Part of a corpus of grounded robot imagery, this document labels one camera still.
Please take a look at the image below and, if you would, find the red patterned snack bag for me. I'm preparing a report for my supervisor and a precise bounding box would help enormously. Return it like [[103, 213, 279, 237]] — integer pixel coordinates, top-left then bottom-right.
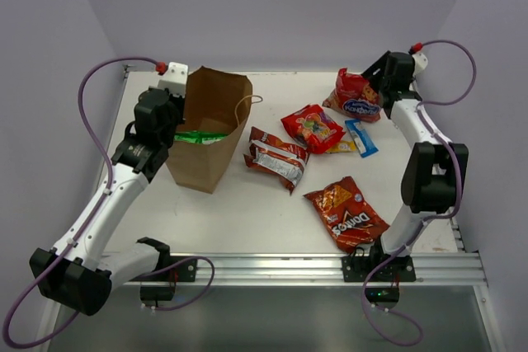
[[322, 68, 381, 123]]

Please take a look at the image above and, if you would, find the green snack bag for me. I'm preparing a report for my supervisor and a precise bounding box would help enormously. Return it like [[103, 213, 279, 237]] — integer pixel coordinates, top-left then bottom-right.
[[174, 130, 227, 145]]

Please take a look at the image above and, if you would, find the brown paper bag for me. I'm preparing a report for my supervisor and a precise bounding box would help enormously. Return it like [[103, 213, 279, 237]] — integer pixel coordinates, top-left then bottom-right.
[[165, 66, 256, 194]]

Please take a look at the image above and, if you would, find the blue snack bar wrapper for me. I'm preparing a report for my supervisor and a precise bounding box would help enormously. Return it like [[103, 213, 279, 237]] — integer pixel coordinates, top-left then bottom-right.
[[345, 119, 379, 158]]

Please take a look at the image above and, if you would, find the yellow M&M's candy packet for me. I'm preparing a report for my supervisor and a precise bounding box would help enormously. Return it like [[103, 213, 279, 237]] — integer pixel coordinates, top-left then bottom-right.
[[326, 140, 356, 153]]

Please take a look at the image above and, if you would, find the red fruit gummies bag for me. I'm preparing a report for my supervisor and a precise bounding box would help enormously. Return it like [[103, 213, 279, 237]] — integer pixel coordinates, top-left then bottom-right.
[[280, 105, 345, 154]]

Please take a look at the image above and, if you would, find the red Doritos chip bag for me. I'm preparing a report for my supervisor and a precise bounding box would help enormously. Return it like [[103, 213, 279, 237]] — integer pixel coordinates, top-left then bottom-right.
[[243, 127, 310, 194]]

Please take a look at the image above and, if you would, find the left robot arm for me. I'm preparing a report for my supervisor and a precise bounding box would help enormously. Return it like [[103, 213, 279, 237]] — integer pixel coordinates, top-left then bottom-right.
[[29, 85, 186, 316]]

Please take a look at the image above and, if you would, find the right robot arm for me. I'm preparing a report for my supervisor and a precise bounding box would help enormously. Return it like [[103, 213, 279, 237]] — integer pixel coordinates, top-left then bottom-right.
[[362, 51, 469, 280]]

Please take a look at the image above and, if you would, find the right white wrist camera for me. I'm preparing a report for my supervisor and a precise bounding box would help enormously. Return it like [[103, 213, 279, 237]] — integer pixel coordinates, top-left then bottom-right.
[[408, 42, 428, 77]]

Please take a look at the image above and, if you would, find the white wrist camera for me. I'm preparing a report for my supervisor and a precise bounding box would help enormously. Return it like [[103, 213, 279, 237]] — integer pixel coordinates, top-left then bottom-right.
[[155, 62, 189, 98], [408, 42, 428, 77]]

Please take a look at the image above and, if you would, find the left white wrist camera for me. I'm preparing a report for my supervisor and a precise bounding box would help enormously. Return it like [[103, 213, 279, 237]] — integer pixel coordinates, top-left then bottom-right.
[[155, 62, 189, 98]]

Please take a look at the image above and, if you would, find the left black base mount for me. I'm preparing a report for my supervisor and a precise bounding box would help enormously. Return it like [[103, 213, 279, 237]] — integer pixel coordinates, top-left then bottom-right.
[[113, 256, 208, 313]]

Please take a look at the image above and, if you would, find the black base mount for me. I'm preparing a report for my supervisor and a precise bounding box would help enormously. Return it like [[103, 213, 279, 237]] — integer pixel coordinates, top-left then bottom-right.
[[341, 246, 417, 309], [113, 256, 208, 313]]

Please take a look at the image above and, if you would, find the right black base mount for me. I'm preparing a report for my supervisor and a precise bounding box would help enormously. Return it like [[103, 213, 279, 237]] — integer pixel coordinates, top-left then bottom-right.
[[341, 246, 417, 309]]

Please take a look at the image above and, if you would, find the aluminium front rail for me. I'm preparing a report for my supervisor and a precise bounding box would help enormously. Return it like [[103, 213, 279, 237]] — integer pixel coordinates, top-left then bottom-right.
[[51, 252, 488, 287]]

